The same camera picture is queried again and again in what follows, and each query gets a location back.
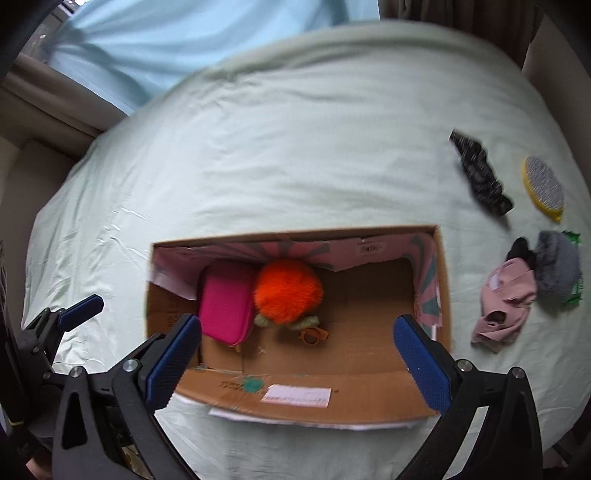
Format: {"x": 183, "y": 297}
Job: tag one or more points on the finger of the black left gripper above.
{"x": 65, "y": 320}

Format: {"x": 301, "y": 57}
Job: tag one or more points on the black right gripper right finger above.
{"x": 509, "y": 443}

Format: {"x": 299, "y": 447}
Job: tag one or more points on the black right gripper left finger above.
{"x": 99, "y": 412}

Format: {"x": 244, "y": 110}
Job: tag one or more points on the pink leather zip pouch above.
{"x": 226, "y": 309}

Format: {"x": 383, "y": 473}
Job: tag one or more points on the green wet wipes pack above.
{"x": 576, "y": 293}

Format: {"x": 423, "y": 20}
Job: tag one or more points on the grey fluffy plush item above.
{"x": 554, "y": 273}

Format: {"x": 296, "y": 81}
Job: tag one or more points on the orange fluffy plush toy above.
{"x": 287, "y": 294}

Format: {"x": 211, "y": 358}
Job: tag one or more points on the pink cloth garment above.
{"x": 506, "y": 300}

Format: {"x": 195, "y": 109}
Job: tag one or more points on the beige left curtain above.
{"x": 41, "y": 104}

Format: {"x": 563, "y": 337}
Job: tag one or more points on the black small cloth item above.
{"x": 521, "y": 249}

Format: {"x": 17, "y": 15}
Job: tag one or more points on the brown cardboard box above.
{"x": 335, "y": 366}

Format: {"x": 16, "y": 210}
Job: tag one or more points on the yellow grey round sponge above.
{"x": 543, "y": 188}

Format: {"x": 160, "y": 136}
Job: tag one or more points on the black patterned scrunchie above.
{"x": 485, "y": 186}

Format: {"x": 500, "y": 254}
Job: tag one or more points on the light blue window cloth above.
{"x": 128, "y": 52}

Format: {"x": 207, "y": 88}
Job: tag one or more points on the light green bed sheet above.
{"x": 341, "y": 128}

